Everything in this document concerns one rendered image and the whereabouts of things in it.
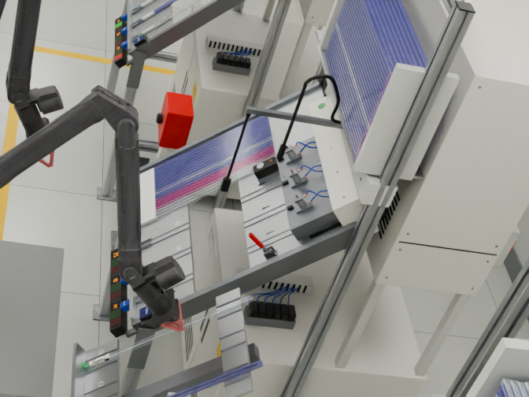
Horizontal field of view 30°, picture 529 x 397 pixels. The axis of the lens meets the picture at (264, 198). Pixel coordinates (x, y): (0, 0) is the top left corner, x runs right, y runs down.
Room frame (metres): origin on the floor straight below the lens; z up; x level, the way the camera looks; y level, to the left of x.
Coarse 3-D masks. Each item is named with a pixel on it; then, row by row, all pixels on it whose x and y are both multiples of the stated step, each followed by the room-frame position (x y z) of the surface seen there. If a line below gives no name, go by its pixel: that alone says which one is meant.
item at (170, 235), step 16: (160, 224) 2.35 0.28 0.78; (176, 224) 2.33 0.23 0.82; (144, 240) 2.30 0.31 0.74; (160, 240) 2.28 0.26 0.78; (176, 240) 2.26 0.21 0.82; (144, 256) 2.23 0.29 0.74; (160, 256) 2.22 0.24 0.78; (176, 256) 2.20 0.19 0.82; (192, 256) 2.19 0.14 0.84; (192, 272) 2.12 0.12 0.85; (176, 288) 2.07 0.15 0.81; (192, 288) 2.06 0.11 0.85; (144, 304) 2.04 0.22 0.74
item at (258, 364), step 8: (240, 368) 1.66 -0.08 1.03; (248, 368) 1.66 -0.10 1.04; (256, 368) 1.66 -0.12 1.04; (224, 376) 1.65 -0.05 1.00; (232, 376) 1.65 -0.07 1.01; (200, 384) 1.63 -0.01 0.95; (208, 384) 1.63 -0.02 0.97; (176, 392) 1.62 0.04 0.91; (184, 392) 1.62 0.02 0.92; (192, 392) 1.62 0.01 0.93
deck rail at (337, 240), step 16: (352, 224) 2.13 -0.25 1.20; (320, 240) 2.11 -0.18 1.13; (336, 240) 2.12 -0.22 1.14; (288, 256) 2.08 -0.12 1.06; (304, 256) 2.09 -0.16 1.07; (320, 256) 2.11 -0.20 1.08; (256, 272) 2.06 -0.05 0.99; (272, 272) 2.07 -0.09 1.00; (288, 272) 2.08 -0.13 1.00; (208, 288) 2.03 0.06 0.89; (224, 288) 2.03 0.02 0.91; (240, 288) 2.05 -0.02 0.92; (192, 304) 2.01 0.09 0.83; (208, 304) 2.02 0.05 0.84
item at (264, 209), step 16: (304, 96) 2.75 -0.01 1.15; (320, 96) 2.73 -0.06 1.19; (288, 112) 2.70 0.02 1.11; (304, 112) 2.68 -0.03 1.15; (272, 128) 2.64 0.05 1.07; (304, 128) 2.60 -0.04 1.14; (288, 144) 2.55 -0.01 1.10; (256, 176) 2.44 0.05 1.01; (240, 192) 2.39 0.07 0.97; (256, 192) 2.37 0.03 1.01; (272, 192) 2.36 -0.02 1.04; (256, 208) 2.31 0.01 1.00; (272, 208) 2.29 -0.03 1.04; (256, 224) 2.24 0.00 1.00; (272, 224) 2.23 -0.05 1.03; (288, 224) 2.21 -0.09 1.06; (272, 240) 2.16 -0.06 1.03; (288, 240) 2.15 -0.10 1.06; (304, 240) 2.14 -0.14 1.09; (256, 256) 2.12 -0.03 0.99
